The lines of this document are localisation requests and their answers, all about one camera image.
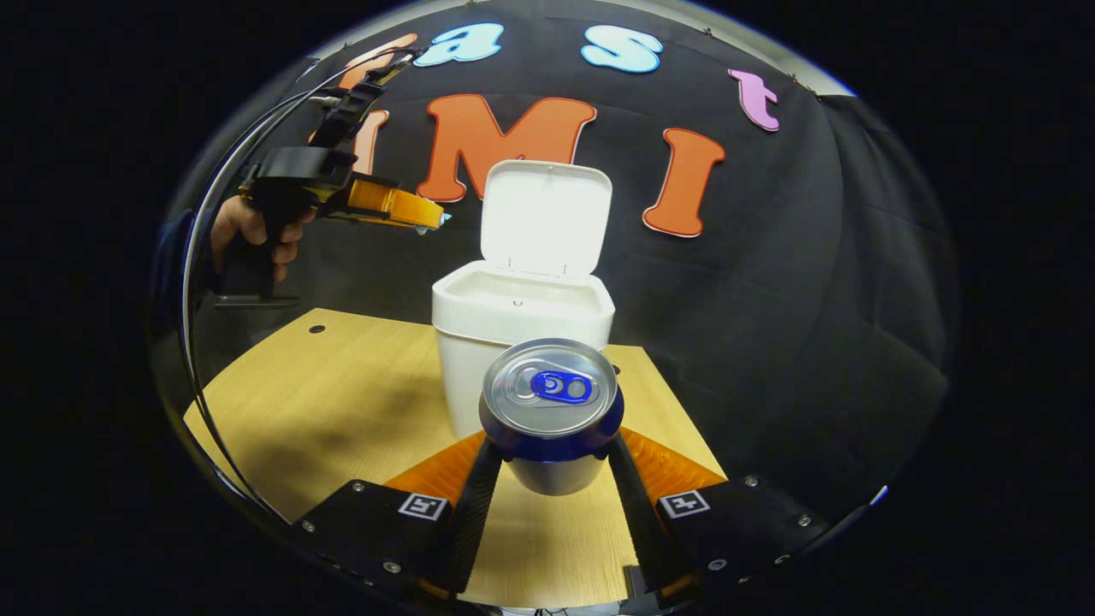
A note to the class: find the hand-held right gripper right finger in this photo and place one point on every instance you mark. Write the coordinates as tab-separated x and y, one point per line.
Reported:
637	513

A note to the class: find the black backdrop cloth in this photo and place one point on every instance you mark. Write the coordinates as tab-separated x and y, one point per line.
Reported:
770	325

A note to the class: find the blue pop can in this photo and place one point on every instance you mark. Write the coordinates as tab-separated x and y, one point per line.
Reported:
547	428

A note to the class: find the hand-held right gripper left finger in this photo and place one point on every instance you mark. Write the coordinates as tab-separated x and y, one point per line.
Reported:
475	513

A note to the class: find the blue paper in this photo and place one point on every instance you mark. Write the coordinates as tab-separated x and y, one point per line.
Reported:
441	220

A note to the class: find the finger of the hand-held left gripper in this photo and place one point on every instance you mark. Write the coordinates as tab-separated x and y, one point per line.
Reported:
393	204

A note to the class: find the white desktop garbage bin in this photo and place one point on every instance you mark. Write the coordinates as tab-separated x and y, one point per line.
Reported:
539	222

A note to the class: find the wooden desktop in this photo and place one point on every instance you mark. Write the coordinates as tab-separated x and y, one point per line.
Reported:
325	411

